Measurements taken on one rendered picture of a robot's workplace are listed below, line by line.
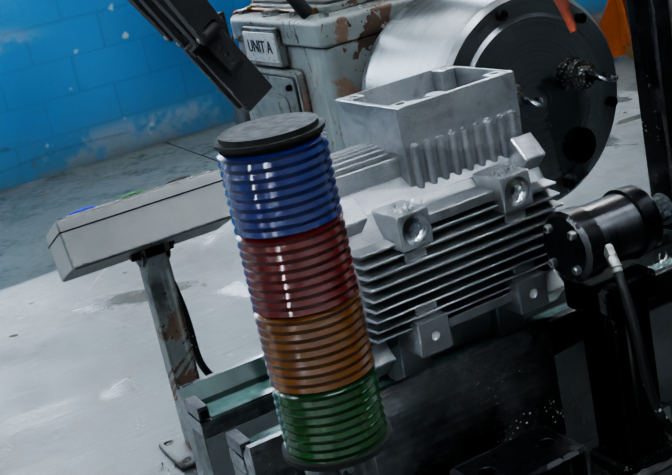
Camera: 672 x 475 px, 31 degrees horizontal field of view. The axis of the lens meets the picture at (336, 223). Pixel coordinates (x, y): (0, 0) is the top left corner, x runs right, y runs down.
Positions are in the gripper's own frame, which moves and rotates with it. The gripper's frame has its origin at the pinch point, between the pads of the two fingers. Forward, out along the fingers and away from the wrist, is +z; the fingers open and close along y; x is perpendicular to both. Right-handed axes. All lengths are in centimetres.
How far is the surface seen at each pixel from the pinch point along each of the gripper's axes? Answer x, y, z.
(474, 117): -10.1, -10.7, 14.9
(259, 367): 16.1, 0.9, 21.5
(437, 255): 1.0, -13.8, 18.9
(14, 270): 23, 391, 124
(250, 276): 16.1, -36.1, -3.4
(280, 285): 15.6, -37.9, -2.6
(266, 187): 12.6, -38.2, -7.1
